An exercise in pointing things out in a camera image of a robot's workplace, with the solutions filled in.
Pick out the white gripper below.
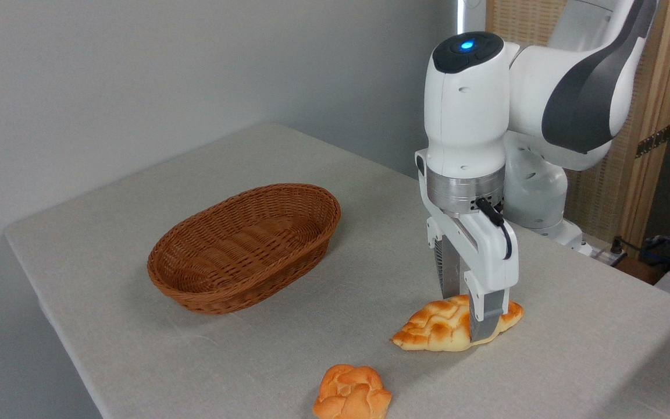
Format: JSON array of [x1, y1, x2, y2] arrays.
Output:
[[416, 149, 519, 342]]

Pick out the round knotted bread roll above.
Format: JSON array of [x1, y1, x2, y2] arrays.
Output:
[[312, 364, 393, 419]]

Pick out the grey table cloth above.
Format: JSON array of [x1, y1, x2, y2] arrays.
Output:
[[5, 122, 670, 419]]

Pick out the brown oval wicker basket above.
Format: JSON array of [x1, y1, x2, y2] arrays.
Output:
[[147, 183, 342, 315]]

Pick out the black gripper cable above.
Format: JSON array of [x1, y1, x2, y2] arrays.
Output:
[[475, 197, 514, 261]]

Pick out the black plug with cable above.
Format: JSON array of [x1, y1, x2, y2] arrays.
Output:
[[610, 235, 664, 260]]

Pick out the long braided bread loaf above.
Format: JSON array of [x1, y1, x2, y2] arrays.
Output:
[[391, 294, 525, 352]]

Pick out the dark metal screen hinge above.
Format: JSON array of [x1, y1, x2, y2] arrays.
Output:
[[636, 124, 670, 159]]

